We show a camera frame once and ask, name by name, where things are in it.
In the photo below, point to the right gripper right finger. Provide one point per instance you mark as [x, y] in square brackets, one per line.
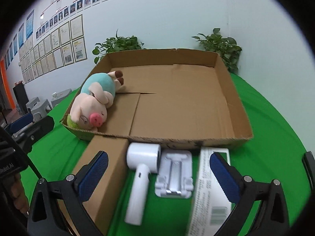
[229, 178]

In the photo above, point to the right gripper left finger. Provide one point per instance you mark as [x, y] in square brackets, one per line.
[90, 174]

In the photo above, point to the long brown cardboard box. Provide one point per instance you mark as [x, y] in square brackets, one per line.
[75, 153]

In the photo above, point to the white folding phone stand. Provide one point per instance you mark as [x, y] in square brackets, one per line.
[174, 179]

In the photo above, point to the white hair dryer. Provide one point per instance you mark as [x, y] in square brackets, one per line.
[143, 158]

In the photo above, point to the pink pig plush toy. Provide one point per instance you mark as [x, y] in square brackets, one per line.
[89, 109]

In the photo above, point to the person's left hand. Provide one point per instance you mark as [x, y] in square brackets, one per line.
[16, 191]

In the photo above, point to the white green printed box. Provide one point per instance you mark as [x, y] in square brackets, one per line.
[210, 206]

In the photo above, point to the grey metal stools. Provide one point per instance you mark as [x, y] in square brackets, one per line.
[40, 108]

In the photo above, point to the green tablecloth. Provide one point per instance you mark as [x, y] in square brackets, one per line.
[275, 152]

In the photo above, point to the large shallow cardboard tray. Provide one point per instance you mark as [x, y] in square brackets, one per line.
[179, 98]

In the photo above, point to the right potted green plant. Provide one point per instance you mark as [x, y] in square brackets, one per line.
[226, 47]

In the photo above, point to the potted green plant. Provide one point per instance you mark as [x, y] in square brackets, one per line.
[226, 47]
[116, 44]

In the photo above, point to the left potted green plant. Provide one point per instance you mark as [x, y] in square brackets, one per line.
[116, 44]

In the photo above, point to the framed certificates on wall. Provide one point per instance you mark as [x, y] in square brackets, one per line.
[60, 46]

